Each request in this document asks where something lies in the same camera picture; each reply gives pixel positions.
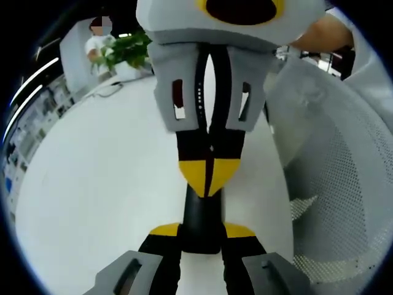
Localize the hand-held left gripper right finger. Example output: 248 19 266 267
219 222 311 295

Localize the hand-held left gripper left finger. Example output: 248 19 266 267
82 223 185 295

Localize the black cable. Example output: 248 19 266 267
84 81 124 100

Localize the black remote control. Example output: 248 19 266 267
182 186 227 256

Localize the ceiling light strip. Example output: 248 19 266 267
11 56 61 103
2 84 44 143

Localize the green potted plant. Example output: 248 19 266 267
93 29 154 81

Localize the white cabinet row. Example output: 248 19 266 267
2 76 76 222

